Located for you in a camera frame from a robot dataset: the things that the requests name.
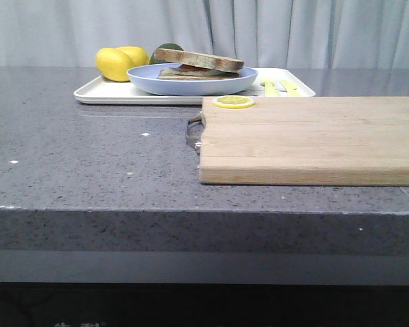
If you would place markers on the bread slice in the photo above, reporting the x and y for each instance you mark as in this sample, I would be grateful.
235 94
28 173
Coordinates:
209 61
167 75

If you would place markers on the fried egg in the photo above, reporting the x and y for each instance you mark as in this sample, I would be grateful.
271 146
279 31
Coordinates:
188 70

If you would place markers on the light blue round plate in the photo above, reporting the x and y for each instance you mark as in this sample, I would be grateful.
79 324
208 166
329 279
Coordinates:
146 79

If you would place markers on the white rectangular tray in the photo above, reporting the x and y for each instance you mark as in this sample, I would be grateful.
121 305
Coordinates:
102 91

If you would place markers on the lemon slice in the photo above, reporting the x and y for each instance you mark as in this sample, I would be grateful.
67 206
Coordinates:
233 101

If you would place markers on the left yellow utensil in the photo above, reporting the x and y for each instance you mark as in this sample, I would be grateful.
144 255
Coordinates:
269 88

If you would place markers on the yellow utensil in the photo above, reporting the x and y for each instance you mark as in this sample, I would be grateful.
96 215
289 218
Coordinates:
269 88
290 87

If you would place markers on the right yellow utensil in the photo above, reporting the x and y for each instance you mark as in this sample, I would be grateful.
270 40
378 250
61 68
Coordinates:
290 87

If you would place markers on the green lime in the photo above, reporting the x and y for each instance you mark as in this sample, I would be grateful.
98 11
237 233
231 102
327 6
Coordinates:
155 57

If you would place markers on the rear yellow lemon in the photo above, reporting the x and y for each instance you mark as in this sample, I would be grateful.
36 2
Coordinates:
138 55

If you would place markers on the yellow lemon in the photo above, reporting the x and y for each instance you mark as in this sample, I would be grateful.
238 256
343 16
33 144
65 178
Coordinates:
138 55
113 64

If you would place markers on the front yellow lemon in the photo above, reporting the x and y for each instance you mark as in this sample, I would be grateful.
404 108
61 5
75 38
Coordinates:
113 64

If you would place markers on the wooden cutting board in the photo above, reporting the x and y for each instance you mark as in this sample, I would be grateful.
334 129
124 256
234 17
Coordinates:
336 141

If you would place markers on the white curtain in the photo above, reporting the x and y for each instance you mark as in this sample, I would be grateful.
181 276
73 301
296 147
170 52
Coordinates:
287 34

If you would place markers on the metal cutting board handle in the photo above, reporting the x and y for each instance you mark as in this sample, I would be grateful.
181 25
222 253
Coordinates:
192 139

